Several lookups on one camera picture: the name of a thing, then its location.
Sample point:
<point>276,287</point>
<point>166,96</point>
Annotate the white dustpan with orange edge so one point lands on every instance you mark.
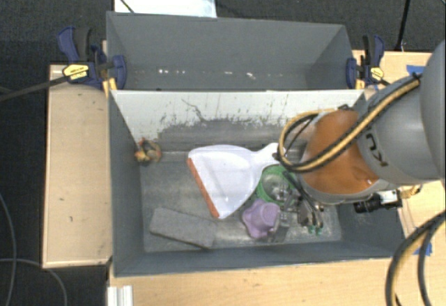
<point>226,175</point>

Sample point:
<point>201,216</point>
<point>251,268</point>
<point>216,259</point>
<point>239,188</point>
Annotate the green cup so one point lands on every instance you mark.
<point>268,172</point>

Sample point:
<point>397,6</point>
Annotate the black cylinder on white bracket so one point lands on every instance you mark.
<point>369,205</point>

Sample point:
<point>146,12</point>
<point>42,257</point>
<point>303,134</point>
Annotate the grey metal bin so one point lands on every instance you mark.
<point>223,53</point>

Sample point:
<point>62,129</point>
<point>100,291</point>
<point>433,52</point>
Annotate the small brown and yellow toy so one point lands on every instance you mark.
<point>148,153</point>

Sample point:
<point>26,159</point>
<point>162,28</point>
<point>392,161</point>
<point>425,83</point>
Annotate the pale wood board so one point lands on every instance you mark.
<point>76,175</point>

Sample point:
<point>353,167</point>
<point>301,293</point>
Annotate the grey flat block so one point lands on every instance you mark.
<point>184,228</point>

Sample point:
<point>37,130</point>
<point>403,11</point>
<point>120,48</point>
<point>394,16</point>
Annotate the purple flower-shaped toy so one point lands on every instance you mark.
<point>259,217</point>

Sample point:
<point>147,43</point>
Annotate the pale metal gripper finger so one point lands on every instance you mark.
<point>278,233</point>
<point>284,216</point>

